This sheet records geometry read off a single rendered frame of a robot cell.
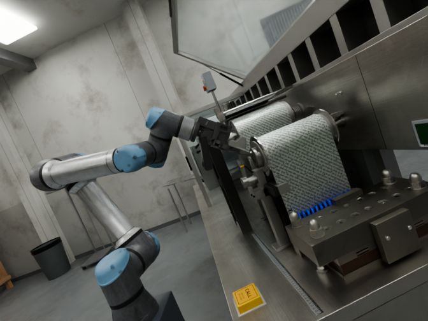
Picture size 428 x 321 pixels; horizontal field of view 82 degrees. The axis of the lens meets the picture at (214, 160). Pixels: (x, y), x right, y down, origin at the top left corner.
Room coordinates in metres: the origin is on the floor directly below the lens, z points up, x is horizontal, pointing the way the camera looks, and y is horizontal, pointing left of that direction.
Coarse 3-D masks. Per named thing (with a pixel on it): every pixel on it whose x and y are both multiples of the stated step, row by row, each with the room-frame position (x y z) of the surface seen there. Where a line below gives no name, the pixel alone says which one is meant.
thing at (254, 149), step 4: (252, 148) 0.83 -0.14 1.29; (256, 148) 0.82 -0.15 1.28; (252, 152) 0.83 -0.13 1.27; (256, 152) 0.81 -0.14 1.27; (252, 156) 0.85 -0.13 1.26; (256, 156) 0.80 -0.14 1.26; (260, 156) 0.80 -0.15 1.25; (252, 160) 0.87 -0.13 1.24; (256, 160) 0.82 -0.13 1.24; (260, 160) 0.81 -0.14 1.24; (256, 164) 0.84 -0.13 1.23; (260, 164) 0.81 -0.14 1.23
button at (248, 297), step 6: (246, 288) 0.68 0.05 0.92; (252, 288) 0.67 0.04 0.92; (234, 294) 0.68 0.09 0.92; (240, 294) 0.67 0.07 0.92; (246, 294) 0.66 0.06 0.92; (252, 294) 0.65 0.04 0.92; (258, 294) 0.64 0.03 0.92; (240, 300) 0.64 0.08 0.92; (246, 300) 0.63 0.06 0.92; (252, 300) 0.63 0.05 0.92; (258, 300) 0.63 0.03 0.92; (240, 306) 0.62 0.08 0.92; (246, 306) 0.62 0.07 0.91; (252, 306) 0.62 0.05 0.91; (240, 312) 0.62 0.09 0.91
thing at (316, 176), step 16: (304, 160) 0.79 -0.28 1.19; (320, 160) 0.80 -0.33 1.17; (336, 160) 0.80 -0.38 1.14; (288, 176) 0.78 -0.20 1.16; (304, 176) 0.79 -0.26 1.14; (320, 176) 0.80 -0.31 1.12; (336, 176) 0.80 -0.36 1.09; (288, 192) 0.78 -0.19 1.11; (304, 192) 0.79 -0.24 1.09; (320, 192) 0.79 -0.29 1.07; (336, 192) 0.80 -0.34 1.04; (288, 208) 0.78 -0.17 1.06; (304, 208) 0.79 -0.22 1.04
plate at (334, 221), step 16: (368, 192) 0.74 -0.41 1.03; (384, 192) 0.70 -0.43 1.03; (400, 192) 0.66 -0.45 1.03; (416, 192) 0.63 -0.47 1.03; (336, 208) 0.72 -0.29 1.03; (352, 208) 0.68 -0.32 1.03; (368, 208) 0.65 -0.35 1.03; (384, 208) 0.62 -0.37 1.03; (416, 208) 0.61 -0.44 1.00; (304, 224) 0.70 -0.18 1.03; (320, 224) 0.66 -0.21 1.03; (336, 224) 0.63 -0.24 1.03; (352, 224) 0.60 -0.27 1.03; (368, 224) 0.60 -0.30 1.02; (304, 240) 0.62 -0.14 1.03; (320, 240) 0.59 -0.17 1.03; (336, 240) 0.59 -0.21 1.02; (352, 240) 0.59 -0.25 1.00; (368, 240) 0.60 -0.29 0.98; (320, 256) 0.58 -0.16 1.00; (336, 256) 0.59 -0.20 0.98
